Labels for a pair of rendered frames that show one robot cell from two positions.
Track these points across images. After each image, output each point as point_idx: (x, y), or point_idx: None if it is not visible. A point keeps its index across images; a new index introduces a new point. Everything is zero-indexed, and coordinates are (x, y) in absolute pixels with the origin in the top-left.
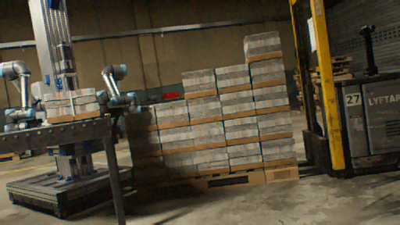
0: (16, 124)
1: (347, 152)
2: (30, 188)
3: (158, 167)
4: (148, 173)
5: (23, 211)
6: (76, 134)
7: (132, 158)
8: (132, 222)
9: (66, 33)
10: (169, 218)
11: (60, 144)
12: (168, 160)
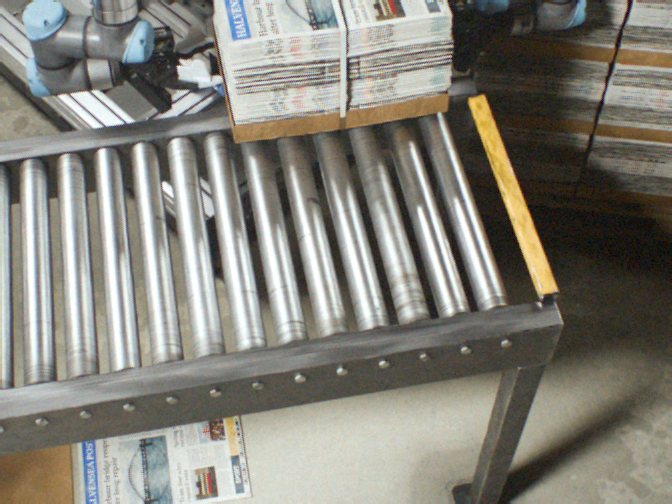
0: (76, 67)
1: None
2: (65, 102)
3: (558, 159)
4: (514, 167)
5: (31, 132)
6: (428, 370)
7: (473, 121)
8: (478, 399)
9: None
10: (599, 420)
11: (217, 71)
12: (606, 152)
